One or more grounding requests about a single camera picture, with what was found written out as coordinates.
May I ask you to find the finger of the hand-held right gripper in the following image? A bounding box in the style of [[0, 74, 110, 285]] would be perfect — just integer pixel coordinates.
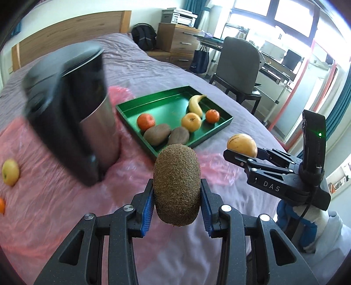
[[223, 148, 300, 177], [257, 148, 302, 172]]

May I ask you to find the black backpack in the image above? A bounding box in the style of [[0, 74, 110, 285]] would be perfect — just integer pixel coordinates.
[[131, 23, 157, 50]]

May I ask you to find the black steel kettle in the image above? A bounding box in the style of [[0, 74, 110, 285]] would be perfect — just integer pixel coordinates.
[[22, 41, 121, 187]]

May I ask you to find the yellow apple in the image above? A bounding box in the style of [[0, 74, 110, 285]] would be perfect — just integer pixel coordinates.
[[181, 112, 203, 131]]

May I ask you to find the yellow banana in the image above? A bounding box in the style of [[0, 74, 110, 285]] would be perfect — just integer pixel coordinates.
[[188, 94, 207, 119]]

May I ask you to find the person's right forearm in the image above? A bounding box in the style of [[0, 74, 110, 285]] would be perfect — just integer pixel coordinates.
[[302, 211, 346, 274]]

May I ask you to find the large window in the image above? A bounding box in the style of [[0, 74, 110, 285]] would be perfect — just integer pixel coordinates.
[[227, 0, 320, 39]]

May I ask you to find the wooden headboard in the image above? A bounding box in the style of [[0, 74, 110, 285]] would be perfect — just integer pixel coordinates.
[[11, 10, 133, 74]]

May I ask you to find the black monitor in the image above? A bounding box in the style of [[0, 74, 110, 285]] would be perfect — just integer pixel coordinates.
[[282, 50, 302, 69]]

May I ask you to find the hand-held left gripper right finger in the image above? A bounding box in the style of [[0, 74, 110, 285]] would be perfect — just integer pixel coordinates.
[[200, 178, 320, 285]]

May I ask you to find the white printer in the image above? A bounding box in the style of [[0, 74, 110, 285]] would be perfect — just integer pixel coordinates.
[[161, 8, 198, 27]]

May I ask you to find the wooden dresser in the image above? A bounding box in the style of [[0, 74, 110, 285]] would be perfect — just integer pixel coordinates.
[[145, 22, 203, 70]]

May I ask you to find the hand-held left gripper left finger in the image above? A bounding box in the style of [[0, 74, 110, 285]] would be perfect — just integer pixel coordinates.
[[33, 178, 154, 285]]

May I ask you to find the pink plastic sheet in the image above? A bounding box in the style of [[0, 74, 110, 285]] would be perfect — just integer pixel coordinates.
[[0, 85, 247, 264]]

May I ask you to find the brown kiwi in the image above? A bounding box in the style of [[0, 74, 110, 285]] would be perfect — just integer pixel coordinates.
[[143, 123, 172, 146], [167, 127, 190, 146], [153, 143, 201, 227]]

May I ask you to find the yellow spotted pear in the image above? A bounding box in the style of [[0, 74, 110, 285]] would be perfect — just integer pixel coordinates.
[[227, 133, 258, 159]]

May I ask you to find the green apple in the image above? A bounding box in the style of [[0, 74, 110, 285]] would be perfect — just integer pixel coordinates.
[[2, 159, 20, 187]]

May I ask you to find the black cable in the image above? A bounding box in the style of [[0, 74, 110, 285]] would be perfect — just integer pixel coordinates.
[[285, 164, 321, 247]]

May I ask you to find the grey metal desk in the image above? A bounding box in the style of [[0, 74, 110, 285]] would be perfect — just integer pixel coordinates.
[[200, 34, 295, 91]]

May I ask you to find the grey office chair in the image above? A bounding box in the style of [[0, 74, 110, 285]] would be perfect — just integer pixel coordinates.
[[209, 36, 264, 114]]

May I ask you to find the green tray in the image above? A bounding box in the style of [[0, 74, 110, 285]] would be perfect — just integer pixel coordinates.
[[115, 85, 234, 159]]

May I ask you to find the dark hanging bag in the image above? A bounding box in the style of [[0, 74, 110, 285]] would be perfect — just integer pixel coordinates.
[[190, 45, 210, 74]]

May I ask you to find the person's right hand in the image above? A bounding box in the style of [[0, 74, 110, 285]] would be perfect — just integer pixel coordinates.
[[276, 201, 330, 253]]

